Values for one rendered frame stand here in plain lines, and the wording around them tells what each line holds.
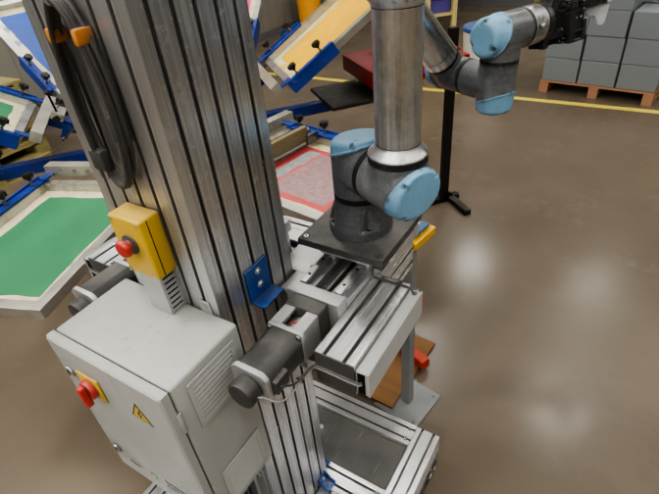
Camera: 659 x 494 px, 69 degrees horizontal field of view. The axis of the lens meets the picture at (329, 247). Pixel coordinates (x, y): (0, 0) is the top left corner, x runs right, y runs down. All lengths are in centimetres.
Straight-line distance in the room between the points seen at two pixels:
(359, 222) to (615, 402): 174
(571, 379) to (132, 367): 204
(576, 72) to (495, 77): 474
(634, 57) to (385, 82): 488
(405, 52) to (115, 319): 76
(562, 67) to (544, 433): 422
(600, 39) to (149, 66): 517
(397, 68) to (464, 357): 189
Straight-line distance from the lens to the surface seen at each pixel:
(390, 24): 83
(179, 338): 100
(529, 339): 268
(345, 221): 108
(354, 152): 100
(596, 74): 574
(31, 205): 240
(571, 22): 118
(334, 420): 204
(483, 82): 107
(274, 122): 245
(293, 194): 193
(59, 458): 261
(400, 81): 85
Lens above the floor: 190
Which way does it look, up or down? 36 degrees down
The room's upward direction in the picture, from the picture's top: 6 degrees counter-clockwise
